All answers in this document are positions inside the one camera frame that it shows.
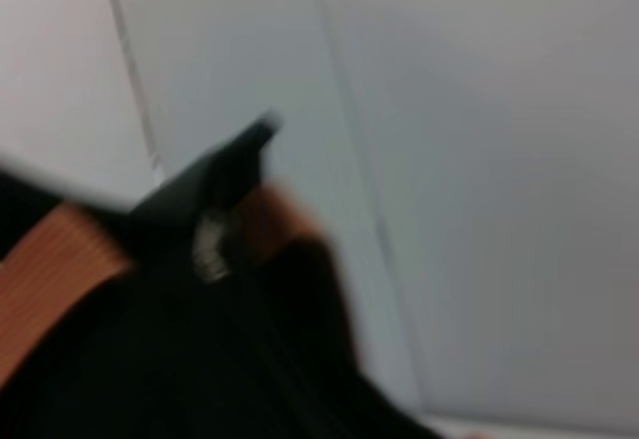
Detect black food bag orange handles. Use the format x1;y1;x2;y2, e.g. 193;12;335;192
0;108;436;439

